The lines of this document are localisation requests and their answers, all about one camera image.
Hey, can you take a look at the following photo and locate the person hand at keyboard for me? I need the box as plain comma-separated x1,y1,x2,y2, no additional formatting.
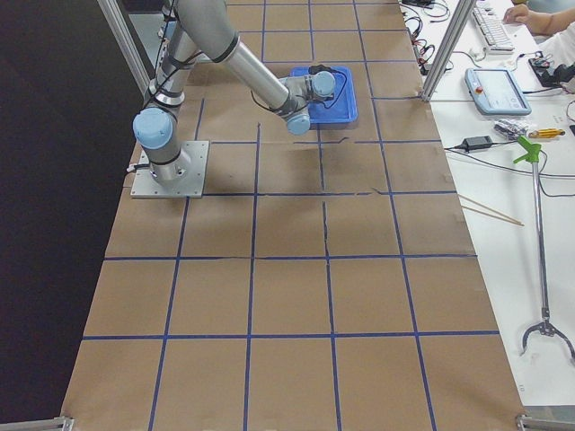
502,4,531,24

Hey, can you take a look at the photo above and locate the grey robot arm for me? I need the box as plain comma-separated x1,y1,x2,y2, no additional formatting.
133,1,336,186

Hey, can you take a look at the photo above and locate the person forearm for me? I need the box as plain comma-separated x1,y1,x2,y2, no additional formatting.
528,9,574,36

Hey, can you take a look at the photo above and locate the blue plastic tray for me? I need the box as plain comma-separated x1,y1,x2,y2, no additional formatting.
308,66,358,129

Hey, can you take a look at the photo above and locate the white computer keyboard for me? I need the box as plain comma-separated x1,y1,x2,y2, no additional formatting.
472,4,515,55

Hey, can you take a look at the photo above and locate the grey teach pendant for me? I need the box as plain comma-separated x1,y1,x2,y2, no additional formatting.
464,68,532,116

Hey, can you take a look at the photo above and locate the bag of small parts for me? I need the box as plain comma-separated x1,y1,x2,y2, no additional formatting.
493,119,535,140

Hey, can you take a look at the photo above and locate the yellow tool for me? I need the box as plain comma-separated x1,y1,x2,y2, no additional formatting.
528,128,565,139

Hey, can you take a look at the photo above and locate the black power brick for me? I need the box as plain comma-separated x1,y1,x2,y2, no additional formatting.
462,136,493,153

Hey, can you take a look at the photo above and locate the wooden chopstick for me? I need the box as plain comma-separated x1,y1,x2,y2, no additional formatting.
457,194,512,217
462,206,523,226

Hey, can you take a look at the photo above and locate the aluminium frame post right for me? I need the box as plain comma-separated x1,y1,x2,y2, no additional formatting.
420,0,475,101

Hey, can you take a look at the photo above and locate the aluminium frame post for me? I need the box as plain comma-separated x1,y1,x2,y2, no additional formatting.
420,0,475,101
97,0,153,94

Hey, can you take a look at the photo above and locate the green handled reacher grabber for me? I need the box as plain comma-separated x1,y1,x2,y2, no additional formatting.
513,136,574,364

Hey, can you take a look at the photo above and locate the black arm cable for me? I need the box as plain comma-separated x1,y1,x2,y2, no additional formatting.
249,64,349,113

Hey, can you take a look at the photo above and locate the aluminium frame post left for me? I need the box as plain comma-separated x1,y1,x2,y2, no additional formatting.
97,0,153,94

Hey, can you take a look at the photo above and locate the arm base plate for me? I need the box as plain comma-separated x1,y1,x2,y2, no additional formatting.
130,141,209,198

